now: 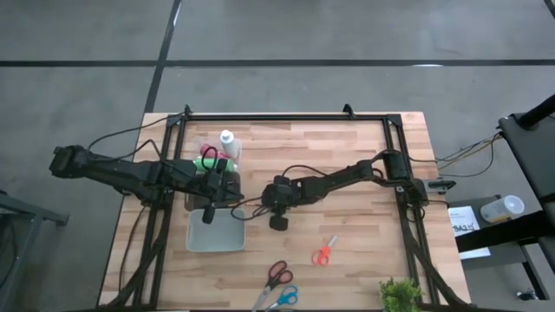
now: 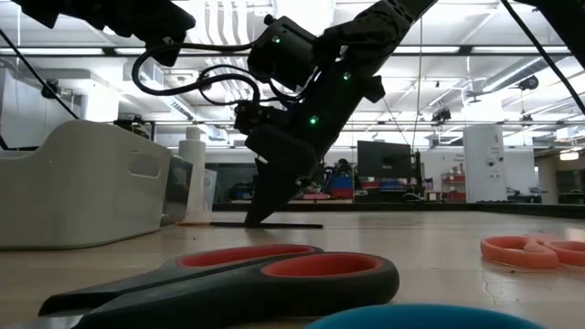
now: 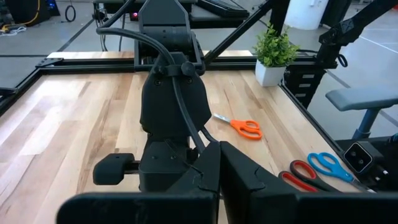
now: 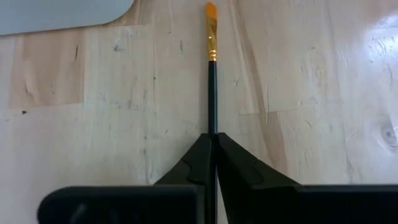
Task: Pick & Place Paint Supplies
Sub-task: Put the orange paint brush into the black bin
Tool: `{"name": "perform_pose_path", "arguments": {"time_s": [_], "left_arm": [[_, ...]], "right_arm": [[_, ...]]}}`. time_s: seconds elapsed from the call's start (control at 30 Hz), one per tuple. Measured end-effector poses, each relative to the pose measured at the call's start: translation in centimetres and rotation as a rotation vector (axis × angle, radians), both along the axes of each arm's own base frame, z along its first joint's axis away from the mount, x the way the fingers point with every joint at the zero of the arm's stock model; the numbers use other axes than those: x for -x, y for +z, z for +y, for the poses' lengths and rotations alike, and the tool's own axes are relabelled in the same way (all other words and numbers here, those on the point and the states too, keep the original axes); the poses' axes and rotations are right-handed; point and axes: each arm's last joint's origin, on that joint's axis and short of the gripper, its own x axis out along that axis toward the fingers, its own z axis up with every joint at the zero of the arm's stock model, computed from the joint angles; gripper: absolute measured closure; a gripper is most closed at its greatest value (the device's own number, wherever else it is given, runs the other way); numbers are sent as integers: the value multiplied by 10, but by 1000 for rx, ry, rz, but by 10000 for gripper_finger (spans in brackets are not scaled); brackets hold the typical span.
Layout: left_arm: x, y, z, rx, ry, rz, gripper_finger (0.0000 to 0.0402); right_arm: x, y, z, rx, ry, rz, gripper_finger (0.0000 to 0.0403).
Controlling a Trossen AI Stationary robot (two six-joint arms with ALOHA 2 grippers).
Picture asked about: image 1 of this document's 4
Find red paint bottle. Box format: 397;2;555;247
199;144;233;160

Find grey metal table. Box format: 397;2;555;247
0;185;70;312

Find white paper sheet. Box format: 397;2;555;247
447;205;493;261

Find green potted plant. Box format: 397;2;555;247
378;277;424;312

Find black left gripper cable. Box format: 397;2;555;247
200;146;219;171

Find black round bar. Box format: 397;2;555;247
515;94;555;131

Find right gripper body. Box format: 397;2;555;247
261;174;305;232

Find light grey plastic bin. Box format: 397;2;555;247
186;207;247;253

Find black aluminium table frame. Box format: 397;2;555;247
97;103;478;312

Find green paint bottle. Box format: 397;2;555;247
193;156;238;173

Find black beam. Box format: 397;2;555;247
454;210;555;255

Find black red handled scissors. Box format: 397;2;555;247
251;259;295;312

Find dark grey side table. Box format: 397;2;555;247
447;194;548;302

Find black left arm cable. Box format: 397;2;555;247
88;113;186;164

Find dark grey plastic bin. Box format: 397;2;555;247
183;170;242;212

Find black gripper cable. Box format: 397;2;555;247
231;197;274;222
200;146;219;171

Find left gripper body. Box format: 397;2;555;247
195;158;236;225

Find dark grey equipment panel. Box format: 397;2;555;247
497;112;555;209

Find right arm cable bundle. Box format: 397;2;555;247
409;132;506;179

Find white paint bottle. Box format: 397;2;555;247
219;128;240;159

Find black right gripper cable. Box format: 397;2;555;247
231;197;274;222

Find small orange scissors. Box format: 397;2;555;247
310;235;340;267

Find translucent plastic jar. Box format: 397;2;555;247
480;194;526;224

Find blue handled scissors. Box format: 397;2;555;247
264;283;300;312

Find brown cable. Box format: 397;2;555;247
117;205;147;292

